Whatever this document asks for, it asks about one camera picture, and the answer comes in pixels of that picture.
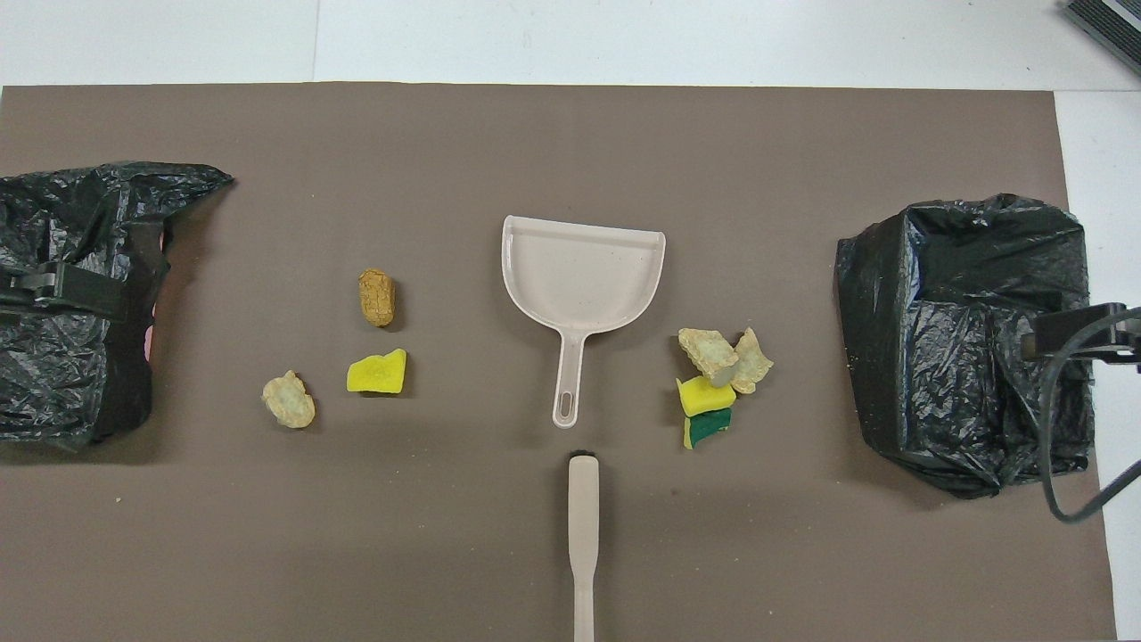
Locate rounded beige sponge chunk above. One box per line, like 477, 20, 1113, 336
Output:
261, 370, 316, 429

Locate brown sponge chunk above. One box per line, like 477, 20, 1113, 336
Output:
358, 268, 397, 328

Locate yellow sponge piece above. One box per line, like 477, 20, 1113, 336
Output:
346, 348, 408, 394
676, 374, 737, 418

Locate yellow and green sponge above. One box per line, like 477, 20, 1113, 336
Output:
683, 407, 734, 451

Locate beige plastic dustpan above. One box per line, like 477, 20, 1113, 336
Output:
501, 215, 667, 430

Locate beige hand brush black bristles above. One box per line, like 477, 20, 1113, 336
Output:
568, 450, 600, 642

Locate black plastic trash bag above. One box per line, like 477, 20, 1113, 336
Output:
835, 193, 1097, 498
0, 161, 235, 449

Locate black ribbed panel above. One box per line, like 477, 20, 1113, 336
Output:
1063, 0, 1141, 78

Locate brown paper table mat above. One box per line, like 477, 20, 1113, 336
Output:
0, 82, 1117, 642

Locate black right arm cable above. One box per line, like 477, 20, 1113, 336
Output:
1039, 308, 1141, 523

